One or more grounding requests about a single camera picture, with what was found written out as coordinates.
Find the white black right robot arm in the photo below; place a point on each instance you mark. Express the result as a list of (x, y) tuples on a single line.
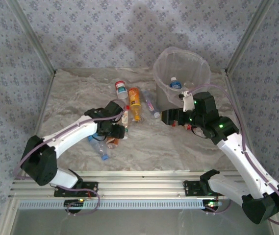
[(235, 161)]

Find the aluminium frame post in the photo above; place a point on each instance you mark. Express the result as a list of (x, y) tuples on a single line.
[(248, 36), (34, 36)]

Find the grey plastic bin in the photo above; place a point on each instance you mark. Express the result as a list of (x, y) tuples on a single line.
[(166, 100)]

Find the black left controller board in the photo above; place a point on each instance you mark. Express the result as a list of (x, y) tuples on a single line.
[(74, 202)]

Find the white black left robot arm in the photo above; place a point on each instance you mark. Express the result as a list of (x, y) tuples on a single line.
[(73, 134)]

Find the blue label white cap bottle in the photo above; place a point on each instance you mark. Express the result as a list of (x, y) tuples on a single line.
[(175, 83)]

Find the aluminium side rail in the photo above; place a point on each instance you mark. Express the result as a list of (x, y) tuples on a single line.
[(41, 112), (230, 76)]

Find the aluminium front frame rail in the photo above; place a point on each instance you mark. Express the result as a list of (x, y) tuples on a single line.
[(139, 186)]

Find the black right controller board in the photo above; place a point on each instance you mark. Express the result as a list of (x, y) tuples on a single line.
[(211, 203)]

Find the orange juice bottle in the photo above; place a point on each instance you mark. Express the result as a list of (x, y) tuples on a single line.
[(134, 99)]

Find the large clear blue cap bottle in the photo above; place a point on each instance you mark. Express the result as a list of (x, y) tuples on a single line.
[(100, 148)]

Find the grey metal panel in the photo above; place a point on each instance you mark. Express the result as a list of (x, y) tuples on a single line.
[(139, 222)]

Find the small red cap bottle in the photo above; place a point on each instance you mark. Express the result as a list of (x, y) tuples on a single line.
[(125, 120)]

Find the clear plastic bin liner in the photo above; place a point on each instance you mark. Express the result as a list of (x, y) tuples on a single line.
[(190, 68)]

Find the black controller board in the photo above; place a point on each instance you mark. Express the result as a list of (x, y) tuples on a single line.
[(211, 203), (74, 202)]

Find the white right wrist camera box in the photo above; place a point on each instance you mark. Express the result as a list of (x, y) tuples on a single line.
[(187, 102)]

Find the red teal label bottle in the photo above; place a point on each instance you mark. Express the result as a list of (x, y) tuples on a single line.
[(121, 89)]

